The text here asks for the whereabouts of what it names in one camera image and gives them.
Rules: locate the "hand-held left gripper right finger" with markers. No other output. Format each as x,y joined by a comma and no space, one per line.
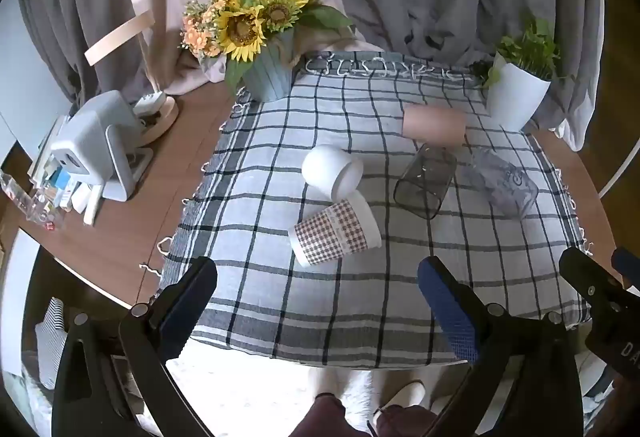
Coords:
450,312

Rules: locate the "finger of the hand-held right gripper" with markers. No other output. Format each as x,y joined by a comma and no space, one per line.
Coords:
587,274
629,267

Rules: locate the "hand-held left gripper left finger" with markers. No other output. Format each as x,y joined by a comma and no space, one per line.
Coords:
186,312

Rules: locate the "dark clear glass cup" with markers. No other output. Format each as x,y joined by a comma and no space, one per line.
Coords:
425,184

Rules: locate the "checked paper cup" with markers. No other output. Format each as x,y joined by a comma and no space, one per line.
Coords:
332,229

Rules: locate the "pink cup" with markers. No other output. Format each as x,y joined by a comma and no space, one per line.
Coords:
432,126

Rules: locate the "white cup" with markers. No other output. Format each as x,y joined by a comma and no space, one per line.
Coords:
327,167

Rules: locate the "white slipper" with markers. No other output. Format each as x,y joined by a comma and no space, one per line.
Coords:
402,394

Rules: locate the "white fluffy rug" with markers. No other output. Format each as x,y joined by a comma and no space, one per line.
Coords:
240,392

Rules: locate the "grey checked tablecloth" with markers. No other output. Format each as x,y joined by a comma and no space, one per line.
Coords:
350,302

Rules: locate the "person's right leg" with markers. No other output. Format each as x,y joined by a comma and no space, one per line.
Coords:
405,422

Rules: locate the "person's leg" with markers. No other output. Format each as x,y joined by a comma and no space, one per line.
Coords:
320,419
405,422

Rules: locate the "striped cloth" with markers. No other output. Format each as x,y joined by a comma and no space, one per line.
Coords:
50,342

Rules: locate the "white tube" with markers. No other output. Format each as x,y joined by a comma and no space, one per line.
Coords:
92,204

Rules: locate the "person's left leg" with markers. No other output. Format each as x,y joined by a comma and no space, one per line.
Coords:
320,419

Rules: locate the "clear plastic organizer box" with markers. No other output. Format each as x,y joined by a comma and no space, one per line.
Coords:
30,202

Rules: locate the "white desktop appliance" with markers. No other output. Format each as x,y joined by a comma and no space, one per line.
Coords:
95,137

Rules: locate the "green plant in white pot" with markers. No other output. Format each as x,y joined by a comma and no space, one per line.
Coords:
517,89

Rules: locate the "sunflower bouquet in blue pot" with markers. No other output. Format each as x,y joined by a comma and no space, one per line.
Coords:
245,29

